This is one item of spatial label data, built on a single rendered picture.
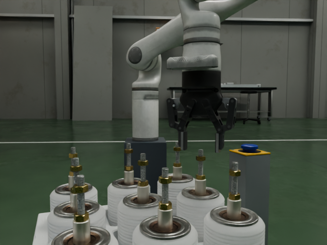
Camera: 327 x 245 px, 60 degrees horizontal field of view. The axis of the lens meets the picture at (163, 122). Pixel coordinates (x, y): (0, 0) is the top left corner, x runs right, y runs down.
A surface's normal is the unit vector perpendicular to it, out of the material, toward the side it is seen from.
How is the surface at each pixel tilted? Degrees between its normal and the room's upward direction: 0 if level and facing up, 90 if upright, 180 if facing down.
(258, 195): 90
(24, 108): 90
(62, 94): 90
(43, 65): 90
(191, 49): 81
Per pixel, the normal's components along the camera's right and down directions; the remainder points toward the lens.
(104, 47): 0.06, -0.09
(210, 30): 0.34, 0.07
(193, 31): -0.52, 0.07
